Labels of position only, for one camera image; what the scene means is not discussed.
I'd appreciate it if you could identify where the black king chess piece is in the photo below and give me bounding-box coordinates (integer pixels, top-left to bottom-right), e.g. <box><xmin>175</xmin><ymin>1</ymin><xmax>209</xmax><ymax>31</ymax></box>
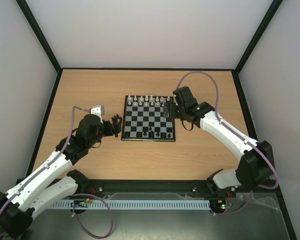
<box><xmin>149</xmin><ymin>131</ymin><xmax>155</xmax><ymax>138</ymax></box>

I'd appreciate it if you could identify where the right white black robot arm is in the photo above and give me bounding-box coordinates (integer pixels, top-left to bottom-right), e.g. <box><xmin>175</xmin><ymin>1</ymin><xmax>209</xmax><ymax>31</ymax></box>
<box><xmin>163</xmin><ymin>86</ymin><xmax>275</xmax><ymax>196</ymax></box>

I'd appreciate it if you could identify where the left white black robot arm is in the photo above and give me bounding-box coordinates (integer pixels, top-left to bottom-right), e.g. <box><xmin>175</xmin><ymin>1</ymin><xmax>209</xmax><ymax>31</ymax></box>
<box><xmin>0</xmin><ymin>113</ymin><xmax>122</xmax><ymax>238</ymax></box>

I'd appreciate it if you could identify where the black and grey chessboard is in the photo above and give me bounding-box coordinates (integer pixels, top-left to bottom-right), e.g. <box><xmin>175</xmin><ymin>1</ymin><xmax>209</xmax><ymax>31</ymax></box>
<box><xmin>121</xmin><ymin>95</ymin><xmax>176</xmax><ymax>142</ymax></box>

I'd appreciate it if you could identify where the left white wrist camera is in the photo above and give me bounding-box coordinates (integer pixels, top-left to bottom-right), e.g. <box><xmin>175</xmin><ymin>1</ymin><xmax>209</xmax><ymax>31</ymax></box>
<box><xmin>90</xmin><ymin>104</ymin><xmax>105</xmax><ymax>116</ymax></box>

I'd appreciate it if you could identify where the black aluminium mounting rail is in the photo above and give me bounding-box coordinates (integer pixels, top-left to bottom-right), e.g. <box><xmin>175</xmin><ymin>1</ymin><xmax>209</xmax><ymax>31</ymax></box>
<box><xmin>77</xmin><ymin>179</ymin><xmax>236</xmax><ymax>199</ymax></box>

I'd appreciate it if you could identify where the black enclosure frame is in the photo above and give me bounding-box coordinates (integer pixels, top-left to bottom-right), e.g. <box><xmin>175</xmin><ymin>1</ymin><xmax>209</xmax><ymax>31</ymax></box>
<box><xmin>17</xmin><ymin>0</ymin><xmax>297</xmax><ymax>240</ymax></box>

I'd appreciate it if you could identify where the light blue slotted cable duct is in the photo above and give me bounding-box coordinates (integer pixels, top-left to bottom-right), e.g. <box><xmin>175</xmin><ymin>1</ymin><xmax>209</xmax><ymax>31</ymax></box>
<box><xmin>48</xmin><ymin>199</ymin><xmax>210</xmax><ymax>211</ymax></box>

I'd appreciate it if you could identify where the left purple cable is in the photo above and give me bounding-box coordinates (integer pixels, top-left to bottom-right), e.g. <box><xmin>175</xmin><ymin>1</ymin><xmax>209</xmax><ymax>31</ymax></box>
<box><xmin>0</xmin><ymin>105</ymin><xmax>115</xmax><ymax>237</ymax></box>

